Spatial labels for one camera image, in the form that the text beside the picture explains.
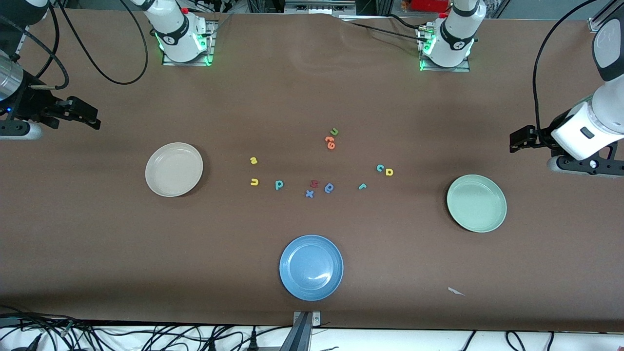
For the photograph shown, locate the aluminium frame corner post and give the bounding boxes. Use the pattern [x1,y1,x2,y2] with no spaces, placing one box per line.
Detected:
[587,0,624,34]

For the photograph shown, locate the black base cable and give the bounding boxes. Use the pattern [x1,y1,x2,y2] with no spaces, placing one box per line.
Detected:
[388,14,425,31]
[349,20,429,43]

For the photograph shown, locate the grey rack unit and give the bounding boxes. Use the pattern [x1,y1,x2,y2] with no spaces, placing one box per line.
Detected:
[284,0,357,16]

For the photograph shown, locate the beige brown plate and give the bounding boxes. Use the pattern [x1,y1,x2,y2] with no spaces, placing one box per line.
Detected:
[145,142,204,197]

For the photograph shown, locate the pale green plate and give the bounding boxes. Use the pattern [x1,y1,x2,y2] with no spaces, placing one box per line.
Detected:
[447,174,507,233]

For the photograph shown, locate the red box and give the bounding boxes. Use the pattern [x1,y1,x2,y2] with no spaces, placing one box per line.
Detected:
[409,0,451,13]

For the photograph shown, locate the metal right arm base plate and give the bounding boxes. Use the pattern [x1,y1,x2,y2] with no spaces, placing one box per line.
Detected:
[162,19,215,66]

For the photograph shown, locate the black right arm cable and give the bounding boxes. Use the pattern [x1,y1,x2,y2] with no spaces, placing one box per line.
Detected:
[0,0,149,91]

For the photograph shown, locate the brown table cover sheet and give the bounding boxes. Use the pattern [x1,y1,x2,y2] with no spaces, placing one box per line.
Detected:
[0,9,624,332]

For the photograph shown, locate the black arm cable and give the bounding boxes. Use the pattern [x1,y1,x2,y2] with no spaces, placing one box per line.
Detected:
[533,0,598,135]
[0,0,149,91]

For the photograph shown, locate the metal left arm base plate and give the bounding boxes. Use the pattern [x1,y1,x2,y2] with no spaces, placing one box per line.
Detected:
[417,24,471,73]

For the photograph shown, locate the aluminium profile with bracket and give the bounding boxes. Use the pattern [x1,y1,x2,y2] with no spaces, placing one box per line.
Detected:
[280,311,322,351]

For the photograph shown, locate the blue plate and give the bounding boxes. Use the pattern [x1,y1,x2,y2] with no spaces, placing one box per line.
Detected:
[279,234,344,301]

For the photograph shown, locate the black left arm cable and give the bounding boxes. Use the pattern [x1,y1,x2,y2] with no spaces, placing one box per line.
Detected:
[533,0,598,135]

